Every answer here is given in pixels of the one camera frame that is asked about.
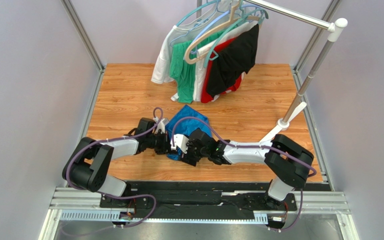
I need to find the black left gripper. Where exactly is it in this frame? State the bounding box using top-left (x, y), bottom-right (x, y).
top-left (146, 130), bottom-right (178, 155)

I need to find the blue cloth napkin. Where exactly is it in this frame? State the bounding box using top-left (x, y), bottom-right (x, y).
top-left (165, 104), bottom-right (210, 162)

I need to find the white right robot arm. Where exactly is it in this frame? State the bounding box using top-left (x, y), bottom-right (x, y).
top-left (170, 128), bottom-right (316, 202)

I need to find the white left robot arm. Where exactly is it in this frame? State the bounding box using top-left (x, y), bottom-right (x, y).
top-left (62, 117), bottom-right (171, 199)

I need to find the red t-shirt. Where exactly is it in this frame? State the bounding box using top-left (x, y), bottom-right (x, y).
top-left (200, 36), bottom-right (246, 104)

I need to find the white t-shirt left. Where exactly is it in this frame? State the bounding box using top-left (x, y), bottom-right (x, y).
top-left (151, 24), bottom-right (200, 84)

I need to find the white t-shirt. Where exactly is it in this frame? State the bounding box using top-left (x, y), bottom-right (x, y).
top-left (170, 20), bottom-right (259, 103)
top-left (151, 24), bottom-right (200, 84)

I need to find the green t-shirt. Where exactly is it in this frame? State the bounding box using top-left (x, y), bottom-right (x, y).
top-left (169, 40), bottom-right (207, 104)

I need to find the white t-shirt middle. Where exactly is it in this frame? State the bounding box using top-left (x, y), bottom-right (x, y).
top-left (170, 20), bottom-right (259, 103)

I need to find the teal plastic hanger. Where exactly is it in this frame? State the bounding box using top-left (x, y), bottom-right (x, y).
top-left (190, 20), bottom-right (254, 68)

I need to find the blue plastic hanger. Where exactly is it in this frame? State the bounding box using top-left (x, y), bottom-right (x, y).
top-left (170, 9), bottom-right (233, 56)

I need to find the black t-shirt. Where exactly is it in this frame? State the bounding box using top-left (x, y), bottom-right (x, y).
top-left (211, 24), bottom-right (260, 80)

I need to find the teal hanger left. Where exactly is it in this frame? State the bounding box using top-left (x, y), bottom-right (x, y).
top-left (176, 0), bottom-right (220, 27)

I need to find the white clothes rack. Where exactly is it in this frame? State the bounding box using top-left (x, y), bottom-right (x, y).
top-left (196, 0), bottom-right (349, 142)

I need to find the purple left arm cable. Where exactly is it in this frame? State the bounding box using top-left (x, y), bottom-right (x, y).
top-left (64, 107), bottom-right (165, 231)

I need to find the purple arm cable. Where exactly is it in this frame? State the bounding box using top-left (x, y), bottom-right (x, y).
top-left (170, 116), bottom-right (318, 233)
top-left (64, 107), bottom-right (165, 231)

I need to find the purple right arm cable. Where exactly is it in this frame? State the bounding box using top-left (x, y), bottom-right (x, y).
top-left (170, 116), bottom-right (318, 233)

